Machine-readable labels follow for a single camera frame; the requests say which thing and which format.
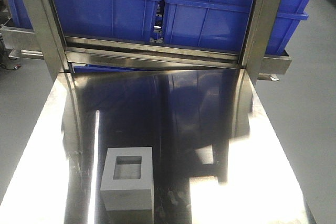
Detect stainless steel shelf rack frame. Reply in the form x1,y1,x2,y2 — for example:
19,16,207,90
3,0,281,83

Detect gray hollow foam base block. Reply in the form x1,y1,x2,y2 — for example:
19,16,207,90
100,147,154,223

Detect blue bin with red items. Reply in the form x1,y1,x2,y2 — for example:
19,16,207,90
0,0,163,44

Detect blue plastic bin right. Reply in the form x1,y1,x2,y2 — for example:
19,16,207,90
163,0,309,55

